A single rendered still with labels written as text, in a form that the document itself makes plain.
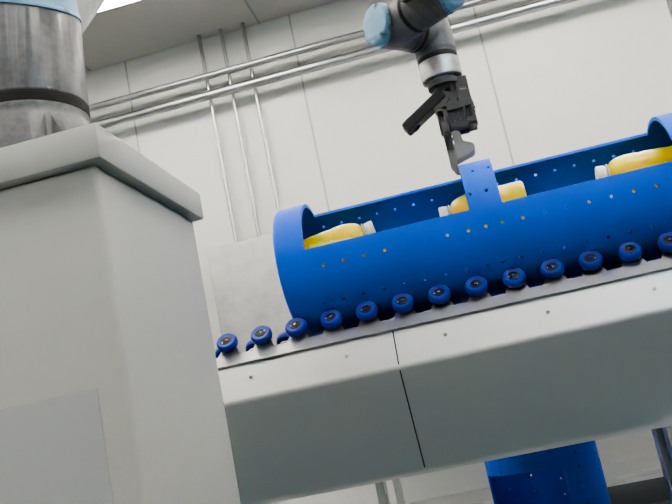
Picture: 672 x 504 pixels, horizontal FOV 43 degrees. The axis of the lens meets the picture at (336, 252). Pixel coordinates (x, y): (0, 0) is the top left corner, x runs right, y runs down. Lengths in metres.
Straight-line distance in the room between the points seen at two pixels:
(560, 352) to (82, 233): 1.02
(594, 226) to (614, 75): 3.76
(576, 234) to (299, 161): 3.81
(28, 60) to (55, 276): 0.31
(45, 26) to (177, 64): 4.73
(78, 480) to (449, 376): 0.94
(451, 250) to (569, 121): 3.67
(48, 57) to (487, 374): 0.99
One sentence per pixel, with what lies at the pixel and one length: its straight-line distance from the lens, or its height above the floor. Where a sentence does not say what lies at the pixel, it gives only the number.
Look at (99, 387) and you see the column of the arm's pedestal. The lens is 0.89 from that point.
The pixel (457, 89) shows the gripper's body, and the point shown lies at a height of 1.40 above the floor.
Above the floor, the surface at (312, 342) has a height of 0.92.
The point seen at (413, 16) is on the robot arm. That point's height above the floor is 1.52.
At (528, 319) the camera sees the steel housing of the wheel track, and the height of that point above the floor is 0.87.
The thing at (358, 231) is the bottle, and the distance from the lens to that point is 1.83.
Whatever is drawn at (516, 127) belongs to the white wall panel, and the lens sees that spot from 5.30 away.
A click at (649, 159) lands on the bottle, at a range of 1.85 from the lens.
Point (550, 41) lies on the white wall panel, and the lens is 5.49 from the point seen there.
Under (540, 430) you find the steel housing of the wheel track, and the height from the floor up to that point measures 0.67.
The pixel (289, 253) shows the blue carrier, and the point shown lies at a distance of 1.73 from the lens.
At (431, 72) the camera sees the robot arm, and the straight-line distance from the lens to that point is 1.89.
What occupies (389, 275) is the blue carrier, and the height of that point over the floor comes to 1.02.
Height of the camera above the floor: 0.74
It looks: 12 degrees up
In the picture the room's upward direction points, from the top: 12 degrees counter-clockwise
